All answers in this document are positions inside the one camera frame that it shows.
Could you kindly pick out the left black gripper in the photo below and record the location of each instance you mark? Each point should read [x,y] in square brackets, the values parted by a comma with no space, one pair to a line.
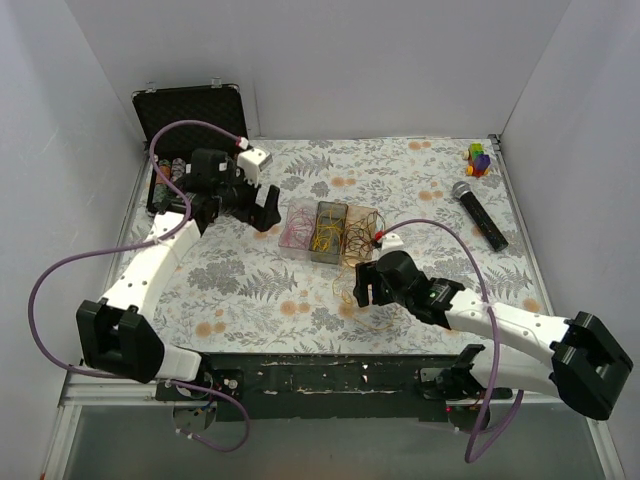
[255,211]

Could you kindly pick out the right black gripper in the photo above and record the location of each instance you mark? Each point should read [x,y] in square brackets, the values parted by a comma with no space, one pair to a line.
[373,283]

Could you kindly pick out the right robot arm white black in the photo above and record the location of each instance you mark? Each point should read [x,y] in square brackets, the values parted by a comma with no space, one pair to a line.
[577,360]

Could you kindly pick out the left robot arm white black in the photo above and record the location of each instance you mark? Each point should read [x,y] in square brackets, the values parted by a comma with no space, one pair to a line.
[115,332]

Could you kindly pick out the clear plastic box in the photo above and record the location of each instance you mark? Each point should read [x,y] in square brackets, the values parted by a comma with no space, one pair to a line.
[299,227]

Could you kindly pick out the amber plastic box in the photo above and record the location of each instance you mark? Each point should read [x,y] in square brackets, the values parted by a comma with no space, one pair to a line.
[362,224]

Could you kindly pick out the smoky grey plastic box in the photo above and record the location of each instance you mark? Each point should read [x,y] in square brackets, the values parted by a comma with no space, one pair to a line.
[327,241]

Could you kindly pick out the floral patterned table mat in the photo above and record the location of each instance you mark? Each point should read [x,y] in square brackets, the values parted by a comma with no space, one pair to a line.
[237,291]

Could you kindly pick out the black poker chip case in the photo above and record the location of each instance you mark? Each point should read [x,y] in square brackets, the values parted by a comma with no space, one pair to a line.
[209,117]

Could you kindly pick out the black handheld microphone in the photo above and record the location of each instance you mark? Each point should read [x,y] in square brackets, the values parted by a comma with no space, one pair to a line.
[462,192]

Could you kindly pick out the colourful toy block train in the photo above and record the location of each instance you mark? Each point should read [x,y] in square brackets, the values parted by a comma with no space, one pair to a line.
[478,161]

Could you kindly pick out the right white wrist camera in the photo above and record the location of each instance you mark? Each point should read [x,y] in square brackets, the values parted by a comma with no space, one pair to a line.
[386,243]

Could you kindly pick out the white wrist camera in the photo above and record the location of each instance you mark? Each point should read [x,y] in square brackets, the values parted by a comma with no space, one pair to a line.
[386,243]
[252,161]

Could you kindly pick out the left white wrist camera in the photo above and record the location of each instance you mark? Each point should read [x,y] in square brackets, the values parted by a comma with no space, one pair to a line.
[252,161]

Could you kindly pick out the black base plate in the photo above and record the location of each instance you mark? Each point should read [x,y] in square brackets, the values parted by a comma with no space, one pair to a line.
[326,386]

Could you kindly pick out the aluminium frame rail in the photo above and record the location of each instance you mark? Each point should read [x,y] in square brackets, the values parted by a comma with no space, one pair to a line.
[120,430]

